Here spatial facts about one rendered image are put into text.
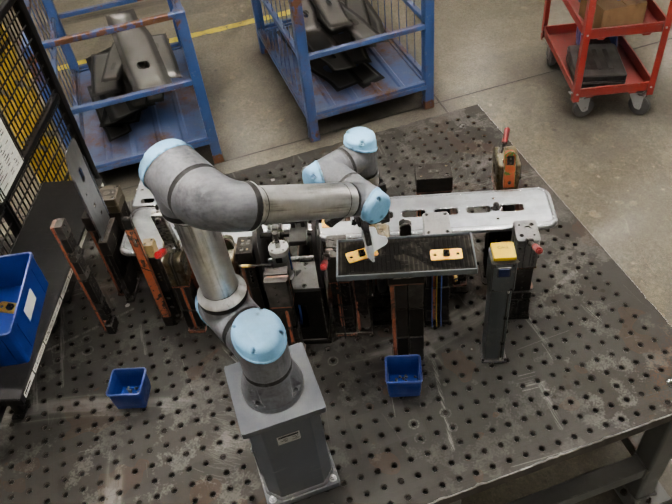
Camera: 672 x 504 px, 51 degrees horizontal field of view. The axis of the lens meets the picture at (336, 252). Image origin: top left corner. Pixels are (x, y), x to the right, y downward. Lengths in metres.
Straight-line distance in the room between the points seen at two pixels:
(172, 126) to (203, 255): 2.89
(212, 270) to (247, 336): 0.16
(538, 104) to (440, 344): 2.51
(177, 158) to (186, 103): 3.18
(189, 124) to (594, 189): 2.31
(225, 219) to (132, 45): 3.30
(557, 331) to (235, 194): 1.35
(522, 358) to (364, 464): 0.59
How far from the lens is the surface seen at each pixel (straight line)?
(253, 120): 4.52
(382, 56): 4.67
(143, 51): 4.44
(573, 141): 4.24
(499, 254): 1.90
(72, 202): 2.54
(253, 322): 1.56
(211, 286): 1.56
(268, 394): 1.65
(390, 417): 2.14
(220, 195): 1.27
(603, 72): 4.34
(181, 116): 4.39
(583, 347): 2.32
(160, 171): 1.34
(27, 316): 2.12
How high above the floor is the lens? 2.52
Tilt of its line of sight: 45 degrees down
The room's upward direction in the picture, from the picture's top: 8 degrees counter-clockwise
